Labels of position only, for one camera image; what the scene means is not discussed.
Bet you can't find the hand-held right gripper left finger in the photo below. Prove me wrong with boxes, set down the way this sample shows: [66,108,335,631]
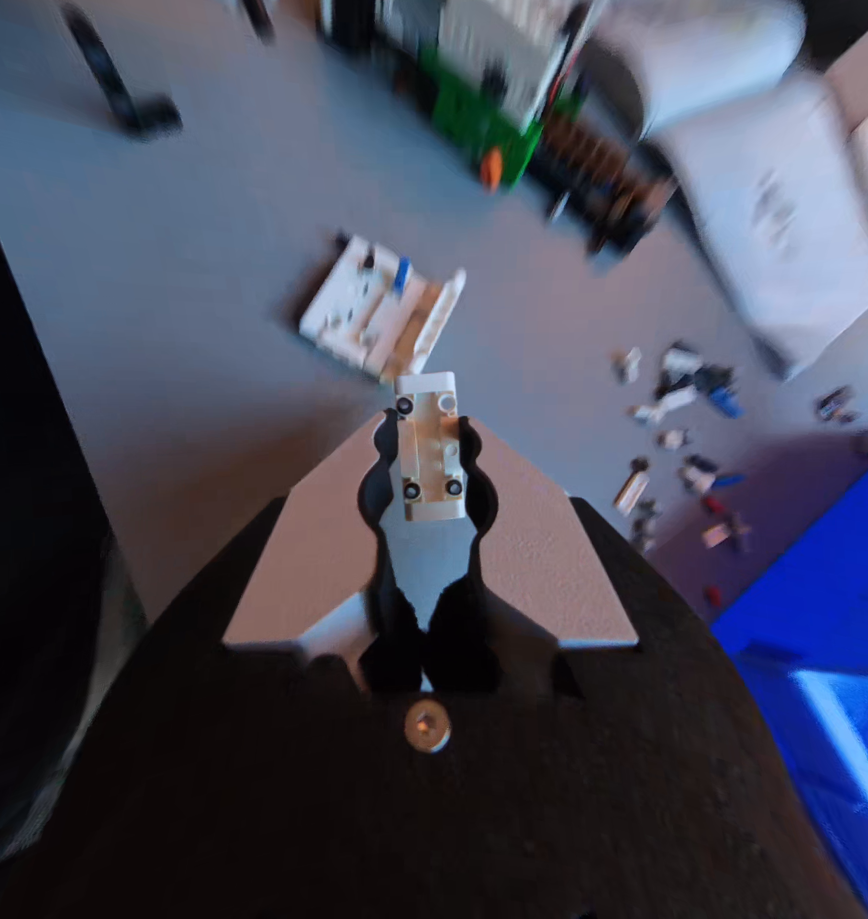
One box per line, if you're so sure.
[222,409,424,694]

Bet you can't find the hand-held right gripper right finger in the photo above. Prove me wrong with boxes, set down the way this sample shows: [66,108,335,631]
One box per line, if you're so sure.
[427,415,639,694]

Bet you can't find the white lego block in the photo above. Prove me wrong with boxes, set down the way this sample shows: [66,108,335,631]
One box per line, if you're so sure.
[394,371,471,523]

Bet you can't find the black lego L-beam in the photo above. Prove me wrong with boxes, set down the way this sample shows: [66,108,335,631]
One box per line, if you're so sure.
[61,3,184,137]

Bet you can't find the pile of small lego pieces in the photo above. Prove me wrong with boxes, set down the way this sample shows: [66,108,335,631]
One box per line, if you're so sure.
[612,341,868,611]

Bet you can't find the white lego panel assembly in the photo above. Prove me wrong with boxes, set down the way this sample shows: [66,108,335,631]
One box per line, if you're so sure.
[298,233,467,381]

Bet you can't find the lego instruction booklet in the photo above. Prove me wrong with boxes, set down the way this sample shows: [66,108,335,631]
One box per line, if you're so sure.
[592,0,868,378]

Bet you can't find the white green lego truck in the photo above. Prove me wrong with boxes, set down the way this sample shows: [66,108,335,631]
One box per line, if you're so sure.
[373,0,679,256]

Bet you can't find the blue plastic bin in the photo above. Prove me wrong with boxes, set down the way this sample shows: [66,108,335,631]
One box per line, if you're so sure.
[710,452,868,919]

